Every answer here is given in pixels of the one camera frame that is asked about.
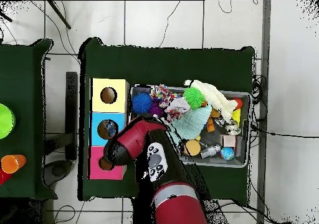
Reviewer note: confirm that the colourful patterned cloth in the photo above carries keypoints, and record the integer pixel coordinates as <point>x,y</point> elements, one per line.
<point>160,91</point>
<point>177,108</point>

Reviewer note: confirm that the blue spiky ball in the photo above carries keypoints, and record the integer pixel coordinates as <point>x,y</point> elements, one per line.
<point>142,103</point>

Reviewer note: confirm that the mint green cloth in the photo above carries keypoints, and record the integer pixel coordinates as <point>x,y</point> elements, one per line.
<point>192,123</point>

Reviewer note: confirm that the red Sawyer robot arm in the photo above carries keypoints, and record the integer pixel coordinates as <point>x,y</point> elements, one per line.
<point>134,139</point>

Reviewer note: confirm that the wooden box with three holes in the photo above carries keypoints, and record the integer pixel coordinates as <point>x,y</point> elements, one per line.
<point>107,109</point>

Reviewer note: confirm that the shallow clear mesh bin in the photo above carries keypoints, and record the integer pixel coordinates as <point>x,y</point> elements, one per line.
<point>241,159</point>

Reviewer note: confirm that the purple spiky ball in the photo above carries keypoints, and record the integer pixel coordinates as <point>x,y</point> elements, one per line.
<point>155,108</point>

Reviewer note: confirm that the green spiky ball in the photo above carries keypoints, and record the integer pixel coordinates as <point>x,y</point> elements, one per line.
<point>194,97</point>

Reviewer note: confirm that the tan round bun toy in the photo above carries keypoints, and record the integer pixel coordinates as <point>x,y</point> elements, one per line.
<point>193,147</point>

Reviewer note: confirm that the orange bear toy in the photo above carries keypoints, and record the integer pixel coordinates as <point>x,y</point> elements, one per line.
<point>212,120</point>

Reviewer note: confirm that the pale yellow cloth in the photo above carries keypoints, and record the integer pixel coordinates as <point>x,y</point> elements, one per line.
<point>214,96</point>

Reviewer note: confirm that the small wooden cube block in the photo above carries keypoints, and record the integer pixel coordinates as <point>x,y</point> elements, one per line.
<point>229,140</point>

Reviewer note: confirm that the round silver tin can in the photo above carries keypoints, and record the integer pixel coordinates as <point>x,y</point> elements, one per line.
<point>233,128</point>

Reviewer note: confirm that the small blue globe ball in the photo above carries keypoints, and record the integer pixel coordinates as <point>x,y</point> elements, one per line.
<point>228,153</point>

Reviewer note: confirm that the small red ball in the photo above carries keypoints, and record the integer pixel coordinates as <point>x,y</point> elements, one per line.
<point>238,102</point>

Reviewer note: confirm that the side table with green cloth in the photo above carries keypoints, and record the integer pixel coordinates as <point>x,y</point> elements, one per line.
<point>32,84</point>

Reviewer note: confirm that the orange round object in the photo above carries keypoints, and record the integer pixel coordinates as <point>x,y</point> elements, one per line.
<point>12,163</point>

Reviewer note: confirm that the green bowl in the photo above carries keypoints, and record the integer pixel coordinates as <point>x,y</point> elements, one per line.
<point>5,120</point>

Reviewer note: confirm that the red round object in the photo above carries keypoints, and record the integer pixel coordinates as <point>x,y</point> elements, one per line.
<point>4,177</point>

